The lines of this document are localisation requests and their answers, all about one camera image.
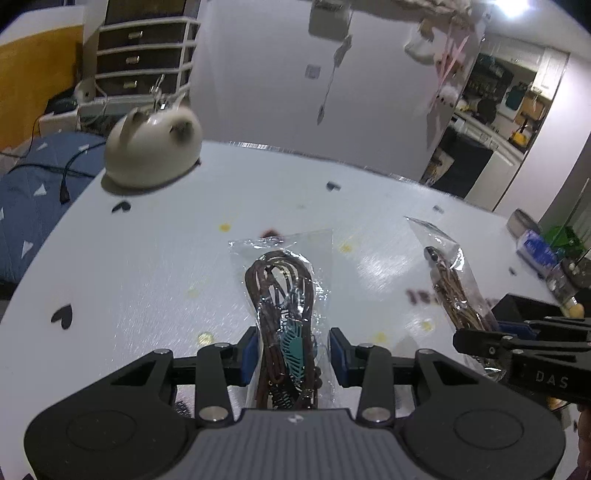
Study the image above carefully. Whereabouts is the round metal tin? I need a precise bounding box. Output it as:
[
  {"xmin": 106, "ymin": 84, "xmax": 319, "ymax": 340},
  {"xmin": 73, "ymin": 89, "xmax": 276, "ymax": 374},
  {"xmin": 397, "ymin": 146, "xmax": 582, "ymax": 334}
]
[{"xmin": 506, "ymin": 208, "xmax": 541, "ymax": 239}]

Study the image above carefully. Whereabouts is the pink hanging ribbon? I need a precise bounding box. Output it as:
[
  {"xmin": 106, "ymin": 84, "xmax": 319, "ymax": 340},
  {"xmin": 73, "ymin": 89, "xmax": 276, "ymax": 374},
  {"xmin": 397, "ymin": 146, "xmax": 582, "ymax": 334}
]
[{"xmin": 424, "ymin": 27, "xmax": 477, "ymax": 145}]

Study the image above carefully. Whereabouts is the black box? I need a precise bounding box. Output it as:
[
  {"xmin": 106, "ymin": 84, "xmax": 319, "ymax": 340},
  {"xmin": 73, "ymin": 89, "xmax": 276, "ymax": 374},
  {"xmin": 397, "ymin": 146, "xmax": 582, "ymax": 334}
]
[{"xmin": 489, "ymin": 292, "xmax": 563, "ymax": 334}]

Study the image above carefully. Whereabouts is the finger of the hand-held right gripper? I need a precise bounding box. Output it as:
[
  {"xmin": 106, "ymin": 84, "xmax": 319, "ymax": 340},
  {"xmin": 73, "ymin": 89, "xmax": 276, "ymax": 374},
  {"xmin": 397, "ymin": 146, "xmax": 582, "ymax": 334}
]
[
  {"xmin": 496, "ymin": 316, "xmax": 591, "ymax": 343},
  {"xmin": 452, "ymin": 329, "xmax": 514, "ymax": 366}
]

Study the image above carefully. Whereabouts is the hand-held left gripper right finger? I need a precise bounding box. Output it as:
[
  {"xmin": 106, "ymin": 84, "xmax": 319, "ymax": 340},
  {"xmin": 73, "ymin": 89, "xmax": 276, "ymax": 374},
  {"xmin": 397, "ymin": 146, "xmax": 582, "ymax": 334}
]
[{"xmin": 329, "ymin": 327, "xmax": 482, "ymax": 424}]

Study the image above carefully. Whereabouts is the clear bag of tan cords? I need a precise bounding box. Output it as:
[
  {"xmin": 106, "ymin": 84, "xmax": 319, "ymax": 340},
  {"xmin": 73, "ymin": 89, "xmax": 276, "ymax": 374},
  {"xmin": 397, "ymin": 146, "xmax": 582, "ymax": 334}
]
[{"xmin": 405, "ymin": 215, "xmax": 514, "ymax": 371}]

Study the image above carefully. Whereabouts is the blue and white packet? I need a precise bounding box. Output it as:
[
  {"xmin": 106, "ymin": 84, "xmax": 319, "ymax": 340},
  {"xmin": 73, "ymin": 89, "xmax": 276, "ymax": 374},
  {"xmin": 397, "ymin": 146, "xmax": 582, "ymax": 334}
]
[{"xmin": 516, "ymin": 230, "xmax": 560, "ymax": 271}]

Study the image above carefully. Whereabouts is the bagged brown cord necklace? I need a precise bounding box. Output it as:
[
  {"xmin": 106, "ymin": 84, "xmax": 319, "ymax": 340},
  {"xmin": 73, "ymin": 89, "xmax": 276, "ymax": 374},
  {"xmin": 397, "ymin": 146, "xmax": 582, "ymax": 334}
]
[{"xmin": 229, "ymin": 228, "xmax": 336, "ymax": 411}]

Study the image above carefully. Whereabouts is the black cable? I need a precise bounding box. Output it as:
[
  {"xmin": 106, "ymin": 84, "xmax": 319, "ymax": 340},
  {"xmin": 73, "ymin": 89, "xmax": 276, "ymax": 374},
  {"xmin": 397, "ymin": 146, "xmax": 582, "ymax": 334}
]
[{"xmin": 0, "ymin": 104, "xmax": 108, "ymax": 205}]

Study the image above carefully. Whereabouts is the white hanging bag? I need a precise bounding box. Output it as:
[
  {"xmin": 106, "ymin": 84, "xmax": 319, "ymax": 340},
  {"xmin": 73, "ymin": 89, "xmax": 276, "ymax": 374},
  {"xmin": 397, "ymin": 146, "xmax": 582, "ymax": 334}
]
[{"xmin": 403, "ymin": 20, "xmax": 445, "ymax": 64}]

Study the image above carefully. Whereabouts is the blue patterned blanket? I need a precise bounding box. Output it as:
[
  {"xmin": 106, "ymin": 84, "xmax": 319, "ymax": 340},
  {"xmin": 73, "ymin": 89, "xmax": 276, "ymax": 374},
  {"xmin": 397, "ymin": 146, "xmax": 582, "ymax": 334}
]
[{"xmin": 0, "ymin": 131, "xmax": 108, "ymax": 285}]

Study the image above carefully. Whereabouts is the white drawer unit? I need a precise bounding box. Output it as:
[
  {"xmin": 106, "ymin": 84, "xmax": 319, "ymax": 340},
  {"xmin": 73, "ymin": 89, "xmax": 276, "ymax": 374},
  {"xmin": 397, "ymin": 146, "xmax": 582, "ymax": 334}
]
[{"xmin": 95, "ymin": 0, "xmax": 200, "ymax": 100}]

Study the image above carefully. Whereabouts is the hanging wall pendant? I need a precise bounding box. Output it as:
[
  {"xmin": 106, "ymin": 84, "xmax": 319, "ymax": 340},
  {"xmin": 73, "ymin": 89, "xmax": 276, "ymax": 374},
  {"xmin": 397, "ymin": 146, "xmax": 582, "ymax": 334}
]
[{"xmin": 316, "ymin": 34, "xmax": 355, "ymax": 126}]

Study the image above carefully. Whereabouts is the person's right forearm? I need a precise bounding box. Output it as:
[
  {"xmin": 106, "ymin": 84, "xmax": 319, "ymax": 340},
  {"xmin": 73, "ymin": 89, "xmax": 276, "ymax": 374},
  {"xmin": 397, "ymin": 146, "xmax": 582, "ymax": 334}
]
[{"xmin": 571, "ymin": 404, "xmax": 591, "ymax": 480}]

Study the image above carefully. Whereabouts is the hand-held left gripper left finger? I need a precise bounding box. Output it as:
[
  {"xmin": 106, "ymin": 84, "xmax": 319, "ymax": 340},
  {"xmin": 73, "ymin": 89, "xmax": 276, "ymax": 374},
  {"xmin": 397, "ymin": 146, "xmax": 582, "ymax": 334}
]
[{"xmin": 108, "ymin": 327, "xmax": 259, "ymax": 426}]

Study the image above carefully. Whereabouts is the green plant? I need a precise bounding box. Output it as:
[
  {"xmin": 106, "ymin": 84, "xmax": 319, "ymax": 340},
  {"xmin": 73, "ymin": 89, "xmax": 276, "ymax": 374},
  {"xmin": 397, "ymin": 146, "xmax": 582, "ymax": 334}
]
[{"xmin": 542, "ymin": 224, "xmax": 588, "ymax": 265}]

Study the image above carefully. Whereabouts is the black bin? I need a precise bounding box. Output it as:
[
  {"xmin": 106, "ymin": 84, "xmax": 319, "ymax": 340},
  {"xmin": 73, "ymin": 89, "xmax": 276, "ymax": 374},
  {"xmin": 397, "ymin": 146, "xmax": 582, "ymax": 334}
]
[{"xmin": 421, "ymin": 126, "xmax": 493, "ymax": 200}]

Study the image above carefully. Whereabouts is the cream cat plush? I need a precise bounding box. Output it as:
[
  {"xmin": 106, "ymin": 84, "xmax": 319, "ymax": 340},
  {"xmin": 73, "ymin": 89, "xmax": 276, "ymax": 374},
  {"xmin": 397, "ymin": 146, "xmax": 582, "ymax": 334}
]
[{"xmin": 103, "ymin": 90, "xmax": 204, "ymax": 190}]

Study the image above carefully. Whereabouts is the grey wall box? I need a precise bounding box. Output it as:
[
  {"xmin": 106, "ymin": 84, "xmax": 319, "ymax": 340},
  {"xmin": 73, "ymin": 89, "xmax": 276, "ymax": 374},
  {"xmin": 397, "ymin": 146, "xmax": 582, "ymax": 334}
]
[{"xmin": 308, "ymin": 2, "xmax": 350, "ymax": 38}]

